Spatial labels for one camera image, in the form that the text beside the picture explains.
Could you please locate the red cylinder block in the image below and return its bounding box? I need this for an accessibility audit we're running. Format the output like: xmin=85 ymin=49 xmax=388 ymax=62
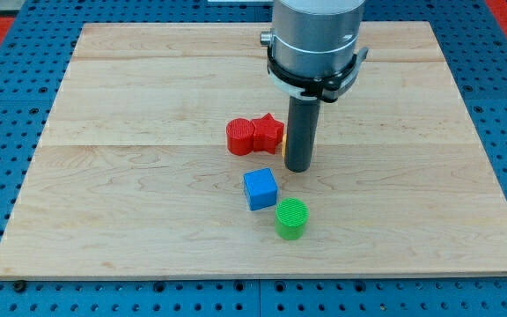
xmin=225 ymin=118 xmax=254 ymax=156

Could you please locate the red star block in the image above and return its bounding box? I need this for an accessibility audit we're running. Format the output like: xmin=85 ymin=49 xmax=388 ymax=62
xmin=252 ymin=113 xmax=284 ymax=154

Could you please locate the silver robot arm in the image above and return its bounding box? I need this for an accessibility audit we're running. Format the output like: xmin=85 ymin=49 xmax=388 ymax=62
xmin=260 ymin=0 xmax=365 ymax=77

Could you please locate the blue cube block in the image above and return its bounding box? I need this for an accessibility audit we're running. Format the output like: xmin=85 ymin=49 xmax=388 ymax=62
xmin=243 ymin=167 xmax=278 ymax=211

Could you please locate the yellow block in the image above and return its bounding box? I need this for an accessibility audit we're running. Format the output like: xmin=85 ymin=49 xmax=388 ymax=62
xmin=281 ymin=134 xmax=287 ymax=158

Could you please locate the green cylinder block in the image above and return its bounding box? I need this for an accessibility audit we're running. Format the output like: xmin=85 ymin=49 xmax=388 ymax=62
xmin=275 ymin=197 xmax=310 ymax=240

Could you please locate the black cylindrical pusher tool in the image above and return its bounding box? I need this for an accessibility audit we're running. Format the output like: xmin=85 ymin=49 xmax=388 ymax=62
xmin=284 ymin=97 xmax=320 ymax=173

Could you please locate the wooden board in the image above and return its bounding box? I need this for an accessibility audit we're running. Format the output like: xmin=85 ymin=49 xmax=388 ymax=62
xmin=0 ymin=22 xmax=507 ymax=281

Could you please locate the black clamp ring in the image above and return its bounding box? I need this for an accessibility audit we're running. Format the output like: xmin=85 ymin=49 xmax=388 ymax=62
xmin=265 ymin=45 xmax=370 ymax=105

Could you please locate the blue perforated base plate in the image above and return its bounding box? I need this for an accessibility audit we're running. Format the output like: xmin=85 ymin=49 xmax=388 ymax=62
xmin=0 ymin=0 xmax=507 ymax=316

